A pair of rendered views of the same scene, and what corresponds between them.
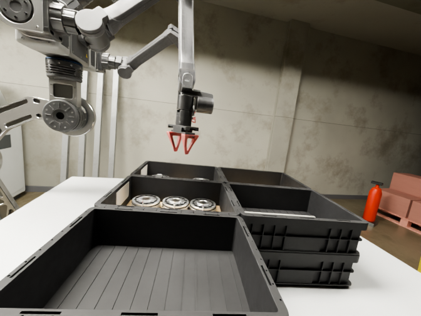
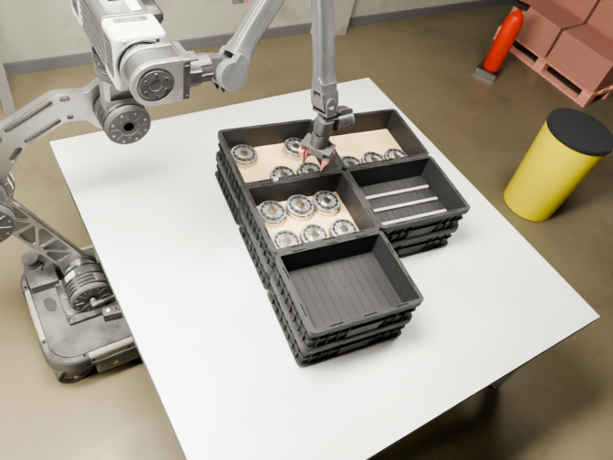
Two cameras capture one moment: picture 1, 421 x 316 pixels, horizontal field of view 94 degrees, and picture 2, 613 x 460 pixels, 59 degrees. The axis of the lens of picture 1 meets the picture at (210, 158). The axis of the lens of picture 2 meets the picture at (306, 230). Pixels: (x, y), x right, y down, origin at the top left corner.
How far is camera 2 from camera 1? 1.41 m
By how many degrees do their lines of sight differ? 46
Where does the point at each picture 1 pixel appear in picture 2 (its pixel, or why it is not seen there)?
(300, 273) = (413, 247)
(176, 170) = (259, 134)
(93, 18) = (237, 73)
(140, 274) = (327, 288)
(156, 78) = not seen: outside the picture
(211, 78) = not seen: outside the picture
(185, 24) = (327, 28)
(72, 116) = (146, 124)
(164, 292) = (348, 295)
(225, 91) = not seen: outside the picture
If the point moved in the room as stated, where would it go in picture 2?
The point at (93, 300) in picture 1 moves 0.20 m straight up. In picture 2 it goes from (315, 309) to (328, 273)
